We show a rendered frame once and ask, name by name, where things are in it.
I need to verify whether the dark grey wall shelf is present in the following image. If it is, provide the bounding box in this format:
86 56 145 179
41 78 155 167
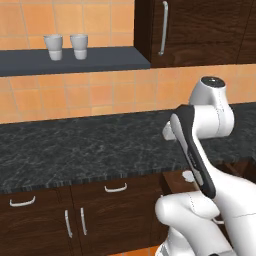
0 46 152 78

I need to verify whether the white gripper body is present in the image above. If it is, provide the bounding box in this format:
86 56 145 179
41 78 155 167
161 120 178 141

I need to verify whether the white cup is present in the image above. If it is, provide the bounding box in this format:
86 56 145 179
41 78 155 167
43 34 64 62
69 33 89 61

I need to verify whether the silver cupboard door handle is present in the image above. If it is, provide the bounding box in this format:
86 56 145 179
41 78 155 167
79 207 89 237
63 209 74 239

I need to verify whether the narrow dark wood cupboard door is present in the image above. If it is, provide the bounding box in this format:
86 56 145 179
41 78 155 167
236 0 256 65

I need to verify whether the dark wood base cupboard door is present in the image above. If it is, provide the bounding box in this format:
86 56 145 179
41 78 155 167
71 199 164 256
0 209 75 256

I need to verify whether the open dark wood drawer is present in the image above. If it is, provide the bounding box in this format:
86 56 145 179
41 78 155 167
161 157 256 201

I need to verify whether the wide dark wood drawer front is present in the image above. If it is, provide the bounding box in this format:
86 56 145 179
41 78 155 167
70 173 165 208

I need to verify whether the dark wood wall cupboard door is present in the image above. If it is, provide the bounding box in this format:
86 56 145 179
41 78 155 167
151 0 248 68

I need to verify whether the long silver cupboard handle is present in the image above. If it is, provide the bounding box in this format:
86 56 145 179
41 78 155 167
157 0 170 57

